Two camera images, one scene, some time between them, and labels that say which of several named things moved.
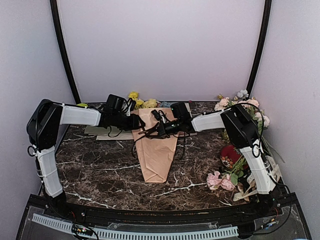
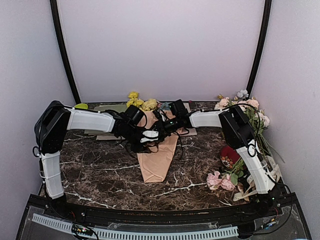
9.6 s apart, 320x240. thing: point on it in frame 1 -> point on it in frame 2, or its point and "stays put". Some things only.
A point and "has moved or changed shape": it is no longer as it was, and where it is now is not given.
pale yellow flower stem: [151, 103] stays put
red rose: [229, 155] stays put
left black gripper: [134, 125] -> [137, 148]
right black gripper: [162, 128] stays put
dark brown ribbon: [154, 132] has moved or changed shape
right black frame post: [261, 47] stays put
